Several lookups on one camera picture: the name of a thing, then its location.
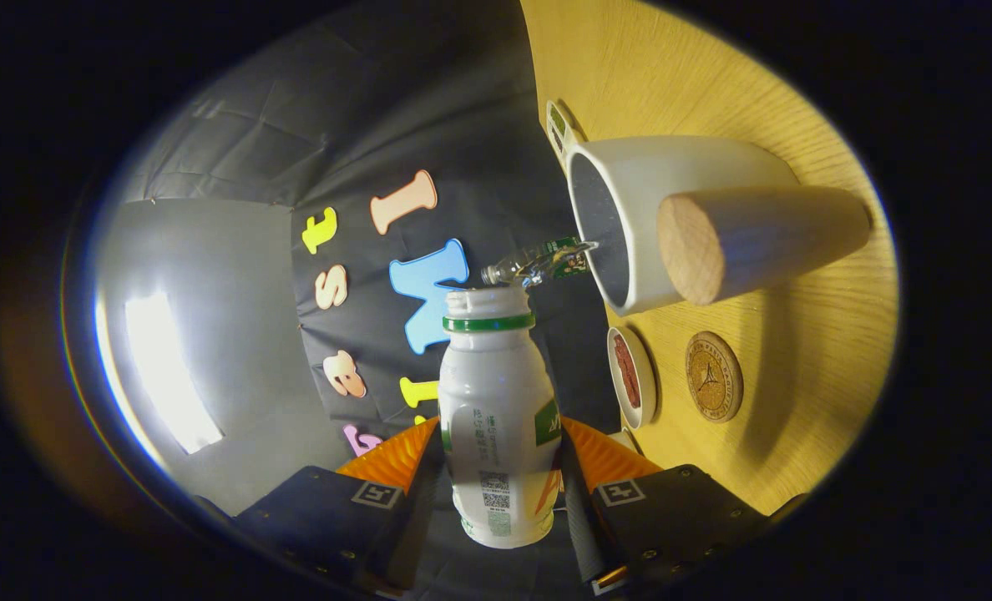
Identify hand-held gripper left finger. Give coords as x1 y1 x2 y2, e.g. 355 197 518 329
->
233 417 445 595

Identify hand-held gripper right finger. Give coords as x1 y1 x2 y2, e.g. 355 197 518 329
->
559 416 772 595

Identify white juice bottle green label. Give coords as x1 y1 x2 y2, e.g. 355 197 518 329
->
438 286 562 549

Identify round cork coaster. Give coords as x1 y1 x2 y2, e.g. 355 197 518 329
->
685 331 744 423

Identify white cup with wooden handle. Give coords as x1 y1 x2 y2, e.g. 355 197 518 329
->
564 135 873 316

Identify clear plastic water bottle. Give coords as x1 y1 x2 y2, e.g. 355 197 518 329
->
481 236 599 289

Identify white oval plate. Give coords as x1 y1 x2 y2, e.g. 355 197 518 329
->
606 326 658 430

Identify red sausages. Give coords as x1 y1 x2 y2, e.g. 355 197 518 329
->
613 334 640 410

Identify wooden table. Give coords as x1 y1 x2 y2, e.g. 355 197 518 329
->
519 0 899 517

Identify white divided tray with beans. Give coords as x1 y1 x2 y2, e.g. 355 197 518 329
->
545 100 585 172

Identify black backdrop cloth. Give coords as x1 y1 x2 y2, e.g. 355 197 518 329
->
120 0 622 601

